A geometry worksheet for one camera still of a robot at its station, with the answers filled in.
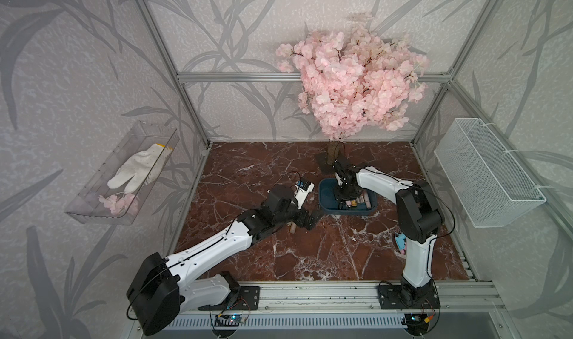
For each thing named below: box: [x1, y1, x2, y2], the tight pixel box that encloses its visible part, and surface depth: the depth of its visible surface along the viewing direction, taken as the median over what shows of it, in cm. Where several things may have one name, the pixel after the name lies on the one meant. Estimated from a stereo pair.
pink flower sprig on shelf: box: [98, 192, 141, 216], surface depth 60 cm
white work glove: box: [106, 143, 174, 195], surface depth 68 cm
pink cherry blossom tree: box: [276, 12, 430, 165], surface depth 71 cm
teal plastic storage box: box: [318, 177, 379, 216], surface depth 97 cm
